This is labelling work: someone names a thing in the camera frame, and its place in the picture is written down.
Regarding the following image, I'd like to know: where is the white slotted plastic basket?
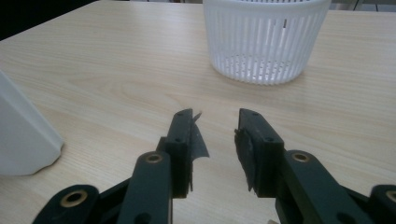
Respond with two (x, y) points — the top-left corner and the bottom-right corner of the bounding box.
(202, 0), (332, 86)

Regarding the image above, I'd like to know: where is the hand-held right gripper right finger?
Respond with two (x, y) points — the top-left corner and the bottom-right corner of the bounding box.
(233, 107), (286, 199)

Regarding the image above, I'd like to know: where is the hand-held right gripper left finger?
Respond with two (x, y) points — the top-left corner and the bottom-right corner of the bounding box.
(156, 107), (210, 200)

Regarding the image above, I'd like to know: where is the white plastic container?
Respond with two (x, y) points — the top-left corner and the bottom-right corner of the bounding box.
(0, 70), (65, 177)

